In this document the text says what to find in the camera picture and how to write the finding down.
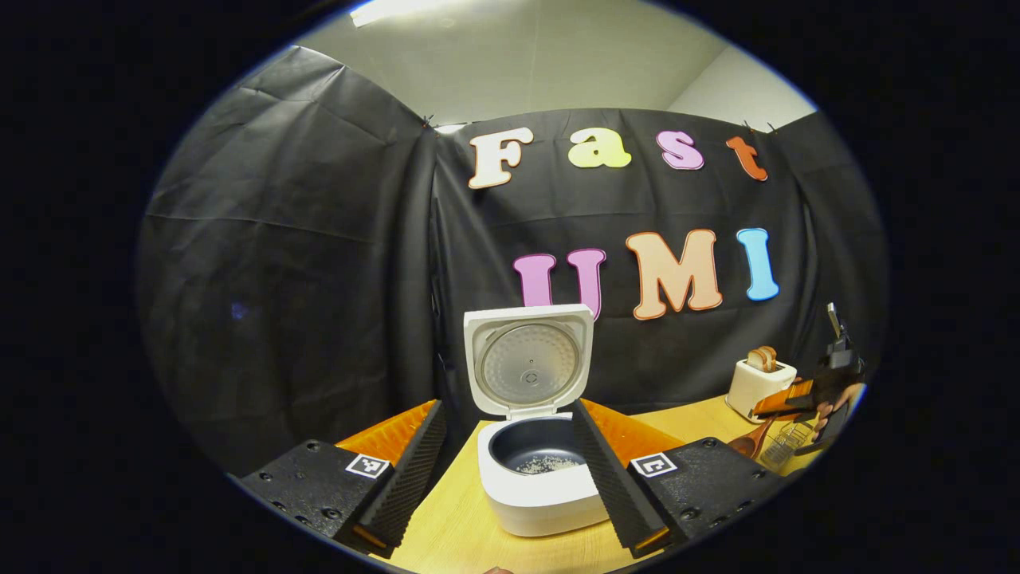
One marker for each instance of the toasted bread slice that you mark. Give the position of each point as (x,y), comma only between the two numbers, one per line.
(769,356)
(755,360)

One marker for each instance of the white rice grains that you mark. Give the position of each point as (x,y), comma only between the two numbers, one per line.
(550,465)

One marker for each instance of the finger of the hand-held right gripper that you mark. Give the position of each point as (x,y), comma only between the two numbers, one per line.
(785,399)

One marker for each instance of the white toaster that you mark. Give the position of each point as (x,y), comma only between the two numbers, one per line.
(753,391)

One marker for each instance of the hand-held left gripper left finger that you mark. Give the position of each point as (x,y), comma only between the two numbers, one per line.
(410,478)

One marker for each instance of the white rice cooker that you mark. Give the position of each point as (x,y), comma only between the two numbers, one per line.
(530,367)

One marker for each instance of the brown wooden spoon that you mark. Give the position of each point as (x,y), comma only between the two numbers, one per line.
(745,448)

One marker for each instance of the black backdrop cloth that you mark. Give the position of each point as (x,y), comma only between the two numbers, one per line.
(279,279)

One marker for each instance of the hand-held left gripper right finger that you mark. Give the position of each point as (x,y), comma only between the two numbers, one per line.
(610,478)

